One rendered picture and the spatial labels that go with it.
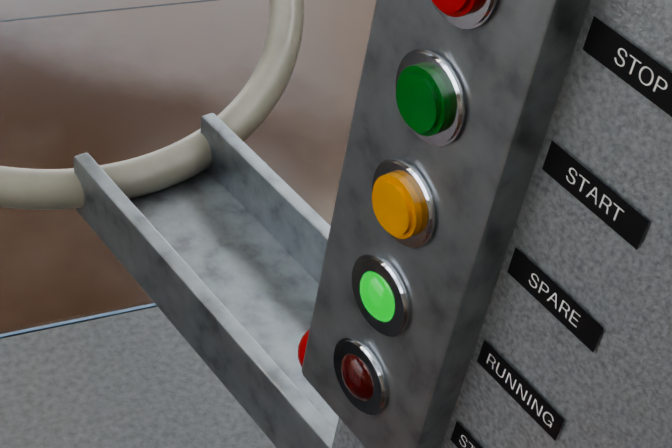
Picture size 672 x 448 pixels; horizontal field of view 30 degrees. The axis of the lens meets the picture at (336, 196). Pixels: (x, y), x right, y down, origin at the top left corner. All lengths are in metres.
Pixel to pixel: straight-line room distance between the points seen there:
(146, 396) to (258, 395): 0.32
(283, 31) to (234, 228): 0.21
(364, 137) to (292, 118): 2.32
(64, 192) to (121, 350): 0.25
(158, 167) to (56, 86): 1.89
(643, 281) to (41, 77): 2.50
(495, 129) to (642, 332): 0.09
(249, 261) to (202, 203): 0.07
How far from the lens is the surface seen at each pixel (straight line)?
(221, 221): 0.95
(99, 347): 1.15
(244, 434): 1.09
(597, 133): 0.42
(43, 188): 0.94
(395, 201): 0.48
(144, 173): 0.96
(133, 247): 0.89
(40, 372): 1.13
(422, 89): 0.44
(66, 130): 2.72
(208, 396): 1.12
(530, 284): 0.47
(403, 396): 0.54
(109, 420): 1.10
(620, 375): 0.46
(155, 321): 1.17
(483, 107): 0.43
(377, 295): 0.51
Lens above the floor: 1.70
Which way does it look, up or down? 40 degrees down
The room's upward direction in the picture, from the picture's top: 11 degrees clockwise
